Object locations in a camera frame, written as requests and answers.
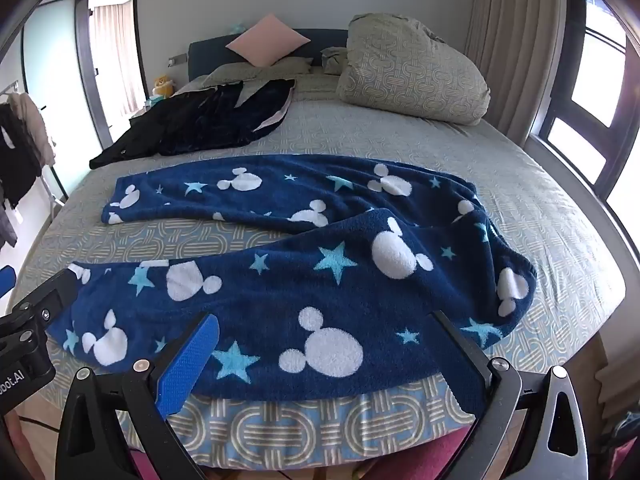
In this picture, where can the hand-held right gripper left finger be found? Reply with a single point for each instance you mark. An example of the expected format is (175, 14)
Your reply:
(190, 365)

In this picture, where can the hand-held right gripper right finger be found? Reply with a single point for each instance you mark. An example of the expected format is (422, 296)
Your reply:
(472, 360)

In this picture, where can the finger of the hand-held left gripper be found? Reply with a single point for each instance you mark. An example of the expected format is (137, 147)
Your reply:
(5, 281)
(55, 292)

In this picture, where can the blue Mickey star fleece blanket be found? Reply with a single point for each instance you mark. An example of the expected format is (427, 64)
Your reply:
(300, 270)

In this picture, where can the white clothes rack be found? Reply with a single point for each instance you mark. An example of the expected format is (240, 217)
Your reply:
(56, 190)

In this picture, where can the bed with patterned sheet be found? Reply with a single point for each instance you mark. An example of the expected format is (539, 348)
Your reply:
(525, 200)

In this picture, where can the dark bag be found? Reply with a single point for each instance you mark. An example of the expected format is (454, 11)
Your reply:
(622, 445)

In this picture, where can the black garment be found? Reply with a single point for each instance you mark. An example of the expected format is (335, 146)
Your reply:
(200, 120)

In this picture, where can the yellow plush toy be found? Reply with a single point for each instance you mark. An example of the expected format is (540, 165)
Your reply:
(162, 86)

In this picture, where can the striped beige curtain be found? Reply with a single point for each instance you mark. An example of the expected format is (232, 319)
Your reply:
(117, 55)

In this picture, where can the large patterned pillow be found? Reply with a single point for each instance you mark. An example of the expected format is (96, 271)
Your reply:
(415, 75)

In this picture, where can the pink pillow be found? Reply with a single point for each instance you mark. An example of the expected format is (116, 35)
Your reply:
(267, 40)

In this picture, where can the small patterned pillow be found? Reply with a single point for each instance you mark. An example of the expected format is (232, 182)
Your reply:
(334, 60)

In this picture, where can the dark blue headboard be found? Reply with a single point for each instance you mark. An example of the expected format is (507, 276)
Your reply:
(327, 40)

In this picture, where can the dark door frame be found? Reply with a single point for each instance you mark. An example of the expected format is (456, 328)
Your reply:
(82, 60)

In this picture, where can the dark window frame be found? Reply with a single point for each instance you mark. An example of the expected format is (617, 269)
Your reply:
(542, 120)

